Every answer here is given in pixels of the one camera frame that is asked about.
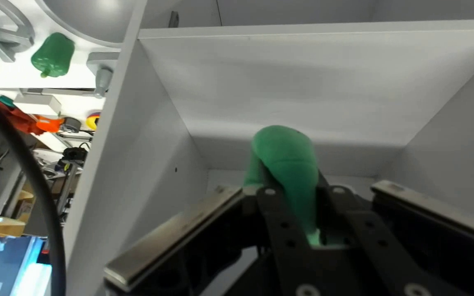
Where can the white slotted wheel plate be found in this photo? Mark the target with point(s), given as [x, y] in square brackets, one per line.
[11, 25]

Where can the white toy kitchen unit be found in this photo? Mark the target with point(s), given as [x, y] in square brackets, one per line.
[303, 71]

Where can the green toy cup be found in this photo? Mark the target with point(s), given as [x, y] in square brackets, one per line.
[53, 55]

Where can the lit laptop screen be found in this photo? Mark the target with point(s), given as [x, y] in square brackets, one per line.
[6, 269]

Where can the silver toy faucet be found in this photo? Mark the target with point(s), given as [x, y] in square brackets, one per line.
[104, 75]

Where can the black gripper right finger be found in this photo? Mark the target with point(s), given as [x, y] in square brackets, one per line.
[401, 247]

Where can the orange plastic tool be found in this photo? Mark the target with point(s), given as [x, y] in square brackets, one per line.
[49, 126]

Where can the teal plastic item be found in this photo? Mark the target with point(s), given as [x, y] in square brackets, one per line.
[6, 101]

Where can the red cloth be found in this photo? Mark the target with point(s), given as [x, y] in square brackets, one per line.
[0, 121]

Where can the yellow round item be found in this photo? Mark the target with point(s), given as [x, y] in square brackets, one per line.
[92, 121]

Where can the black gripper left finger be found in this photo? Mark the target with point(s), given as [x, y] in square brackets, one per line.
[192, 241]

